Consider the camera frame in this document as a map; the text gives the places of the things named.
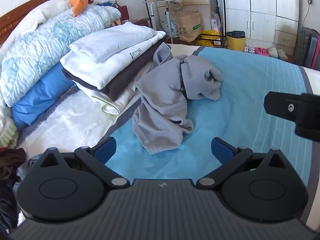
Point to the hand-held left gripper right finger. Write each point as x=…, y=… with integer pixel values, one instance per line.
x=221, y=150

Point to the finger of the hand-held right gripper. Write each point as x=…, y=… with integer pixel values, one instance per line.
x=280, y=106

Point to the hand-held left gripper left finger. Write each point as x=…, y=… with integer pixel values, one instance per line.
x=106, y=150

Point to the grey waffle-knit garment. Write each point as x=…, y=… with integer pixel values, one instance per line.
x=162, y=100

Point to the pile of dark clothes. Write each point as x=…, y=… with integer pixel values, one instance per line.
x=10, y=170

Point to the folded white green-trimmed garment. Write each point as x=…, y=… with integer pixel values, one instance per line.
x=120, y=102

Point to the white fluffy slippers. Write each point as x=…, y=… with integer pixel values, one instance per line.
x=277, y=53

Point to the blue and white bed sheet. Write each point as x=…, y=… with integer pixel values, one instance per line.
x=225, y=92

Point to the black and red suitcase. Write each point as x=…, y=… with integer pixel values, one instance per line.
x=308, y=47

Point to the patterned slippers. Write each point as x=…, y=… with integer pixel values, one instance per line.
x=249, y=48

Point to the yellow trash bin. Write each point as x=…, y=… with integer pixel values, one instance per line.
x=236, y=42

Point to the blue pillow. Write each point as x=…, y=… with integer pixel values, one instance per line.
x=40, y=95

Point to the yellow plastic bag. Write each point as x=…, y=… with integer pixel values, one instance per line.
x=208, y=36

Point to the pale green blanket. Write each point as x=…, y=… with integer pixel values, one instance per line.
x=7, y=132

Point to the white wardrobe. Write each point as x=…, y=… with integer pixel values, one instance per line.
x=262, y=5

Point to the folded white towel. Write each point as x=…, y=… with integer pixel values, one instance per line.
x=112, y=42

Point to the black metal rack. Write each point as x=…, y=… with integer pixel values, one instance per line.
x=218, y=5

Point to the brown paper bag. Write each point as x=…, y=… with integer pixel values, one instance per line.
x=188, y=26

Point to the light blue quilt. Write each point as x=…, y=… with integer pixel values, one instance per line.
x=37, y=50

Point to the white and blue bag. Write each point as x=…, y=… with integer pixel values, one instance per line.
x=170, y=28

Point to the white plush goose toy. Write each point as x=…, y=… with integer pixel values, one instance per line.
x=50, y=7

